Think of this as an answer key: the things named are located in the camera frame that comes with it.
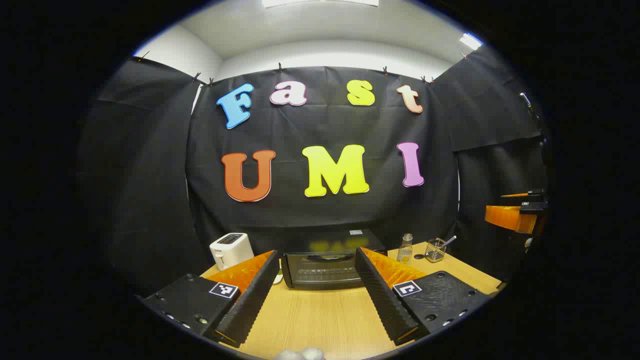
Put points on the clear glass bottle yellow label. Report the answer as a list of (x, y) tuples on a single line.
[(405, 252)]

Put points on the metal mesh utensil holder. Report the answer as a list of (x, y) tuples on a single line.
[(435, 251)]

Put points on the white divided seasoning dish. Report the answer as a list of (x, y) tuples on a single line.
[(278, 278)]

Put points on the black backdrop cloth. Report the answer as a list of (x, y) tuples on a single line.
[(330, 215)]

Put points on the metal spoon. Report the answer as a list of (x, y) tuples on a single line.
[(448, 241)]

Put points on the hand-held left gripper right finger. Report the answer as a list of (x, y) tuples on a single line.
[(380, 295)]

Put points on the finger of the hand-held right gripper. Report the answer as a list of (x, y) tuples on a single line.
[(507, 217), (535, 192)]

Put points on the ceiling light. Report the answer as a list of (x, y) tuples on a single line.
[(320, 2), (470, 41)]

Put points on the white toaster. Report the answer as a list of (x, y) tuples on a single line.
[(230, 247)]

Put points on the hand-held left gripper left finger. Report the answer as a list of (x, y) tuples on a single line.
[(252, 295)]

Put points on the black electric oven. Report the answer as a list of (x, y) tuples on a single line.
[(320, 270)]

